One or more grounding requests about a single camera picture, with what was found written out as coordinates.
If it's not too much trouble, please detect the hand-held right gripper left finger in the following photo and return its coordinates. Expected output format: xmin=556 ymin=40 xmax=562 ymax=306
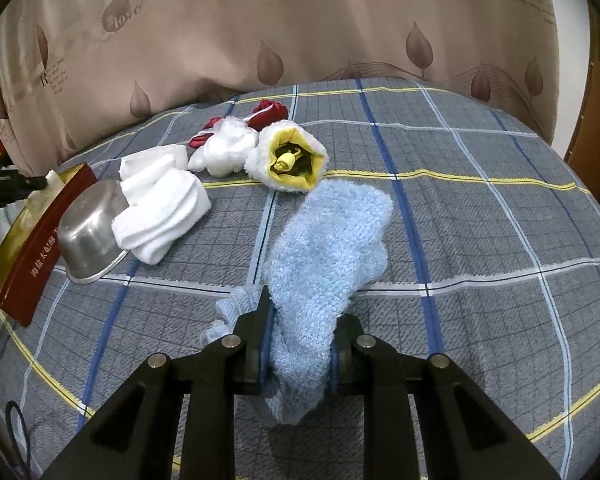
xmin=40 ymin=285 xmax=277 ymax=480

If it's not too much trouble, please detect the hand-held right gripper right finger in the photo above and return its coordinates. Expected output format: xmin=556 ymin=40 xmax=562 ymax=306
xmin=327 ymin=312 xmax=563 ymax=480

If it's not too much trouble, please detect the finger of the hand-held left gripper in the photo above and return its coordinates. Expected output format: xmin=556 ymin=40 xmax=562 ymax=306
xmin=0 ymin=172 xmax=49 ymax=212

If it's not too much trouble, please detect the red and gold tin box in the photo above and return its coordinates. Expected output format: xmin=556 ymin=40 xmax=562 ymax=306
xmin=0 ymin=164 xmax=101 ymax=329

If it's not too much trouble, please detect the light blue towel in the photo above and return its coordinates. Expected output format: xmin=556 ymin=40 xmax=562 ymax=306
xmin=200 ymin=179 xmax=395 ymax=428

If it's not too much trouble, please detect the white towel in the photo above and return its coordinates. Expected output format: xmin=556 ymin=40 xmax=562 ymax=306
xmin=111 ymin=169 xmax=212 ymax=267
xmin=118 ymin=143 xmax=189 ymax=182

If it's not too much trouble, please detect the white plush yellow-lined pouch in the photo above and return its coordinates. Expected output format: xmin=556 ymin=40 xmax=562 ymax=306
xmin=245 ymin=121 xmax=329 ymax=195

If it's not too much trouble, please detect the white satin cloth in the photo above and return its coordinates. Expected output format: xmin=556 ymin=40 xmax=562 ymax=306
xmin=187 ymin=116 xmax=262 ymax=178

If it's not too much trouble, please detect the red white-trimmed cloth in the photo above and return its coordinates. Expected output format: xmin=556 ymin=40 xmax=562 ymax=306
xmin=189 ymin=99 xmax=287 ymax=150

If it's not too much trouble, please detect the stainless steel bowl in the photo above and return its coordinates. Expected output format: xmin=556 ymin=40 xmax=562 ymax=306
xmin=56 ymin=179 xmax=131 ymax=286

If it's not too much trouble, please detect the beige leaf-print curtain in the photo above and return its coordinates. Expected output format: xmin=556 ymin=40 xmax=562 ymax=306
xmin=0 ymin=0 xmax=573 ymax=173

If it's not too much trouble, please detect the black cable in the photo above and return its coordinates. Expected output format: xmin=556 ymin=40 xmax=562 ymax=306
xmin=4 ymin=400 xmax=32 ymax=467

